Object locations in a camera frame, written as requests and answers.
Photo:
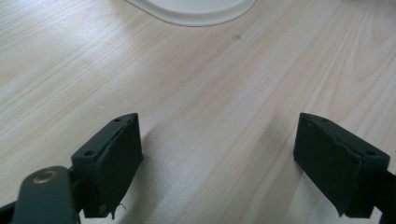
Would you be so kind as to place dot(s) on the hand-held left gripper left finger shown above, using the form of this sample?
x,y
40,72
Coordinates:
x,y
115,161

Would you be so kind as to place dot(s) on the white plastic tray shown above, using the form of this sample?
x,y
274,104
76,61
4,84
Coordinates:
x,y
193,11

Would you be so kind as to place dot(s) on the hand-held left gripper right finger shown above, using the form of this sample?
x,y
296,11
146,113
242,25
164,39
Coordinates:
x,y
333,161

